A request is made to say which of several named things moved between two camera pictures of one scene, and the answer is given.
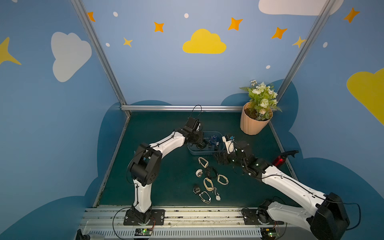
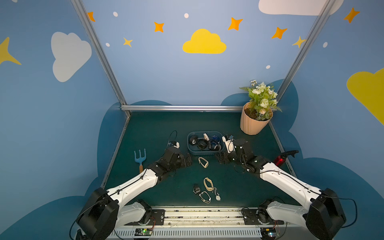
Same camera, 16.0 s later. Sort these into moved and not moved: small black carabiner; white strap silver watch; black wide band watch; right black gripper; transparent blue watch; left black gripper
Moved: white strap silver watch; left black gripper
Not moved: black wide band watch; transparent blue watch; small black carabiner; right black gripper
